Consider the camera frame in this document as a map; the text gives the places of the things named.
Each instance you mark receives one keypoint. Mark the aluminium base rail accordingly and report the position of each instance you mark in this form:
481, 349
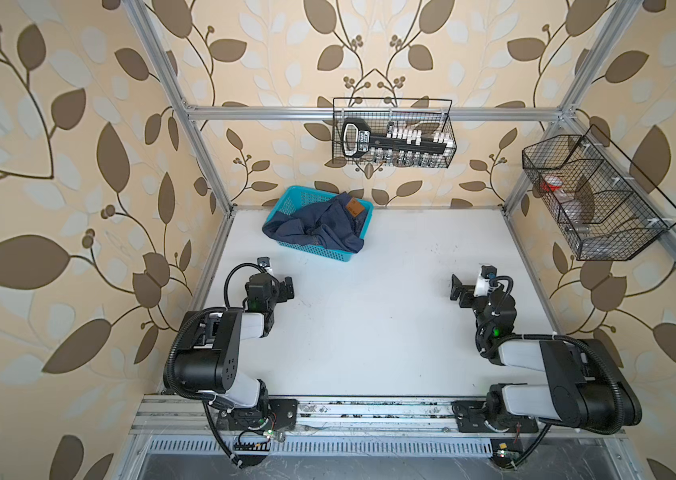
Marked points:
344, 426

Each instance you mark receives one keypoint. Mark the black wire basket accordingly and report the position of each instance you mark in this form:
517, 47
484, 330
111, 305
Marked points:
423, 113
609, 208

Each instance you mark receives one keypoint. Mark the back black wire basket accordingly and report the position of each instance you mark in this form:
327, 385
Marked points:
423, 113

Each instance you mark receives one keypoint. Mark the right black wire basket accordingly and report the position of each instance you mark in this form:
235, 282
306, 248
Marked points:
609, 208

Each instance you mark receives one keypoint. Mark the black socket tool set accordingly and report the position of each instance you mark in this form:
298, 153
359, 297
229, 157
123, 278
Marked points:
394, 145

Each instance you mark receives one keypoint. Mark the dark blue denim trousers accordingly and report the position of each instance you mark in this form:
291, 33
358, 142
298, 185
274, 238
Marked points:
335, 224

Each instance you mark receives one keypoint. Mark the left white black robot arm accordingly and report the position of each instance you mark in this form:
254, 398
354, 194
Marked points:
204, 364

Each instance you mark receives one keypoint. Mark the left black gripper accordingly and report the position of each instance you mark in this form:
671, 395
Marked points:
281, 288

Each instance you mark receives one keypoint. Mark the teal plastic basket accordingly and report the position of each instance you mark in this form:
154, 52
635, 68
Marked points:
298, 196

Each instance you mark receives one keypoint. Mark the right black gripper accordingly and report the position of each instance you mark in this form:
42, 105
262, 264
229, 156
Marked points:
467, 291

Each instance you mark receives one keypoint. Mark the red capped clear container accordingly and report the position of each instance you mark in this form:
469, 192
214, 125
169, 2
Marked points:
550, 184

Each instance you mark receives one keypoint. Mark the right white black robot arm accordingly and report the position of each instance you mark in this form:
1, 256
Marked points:
583, 387

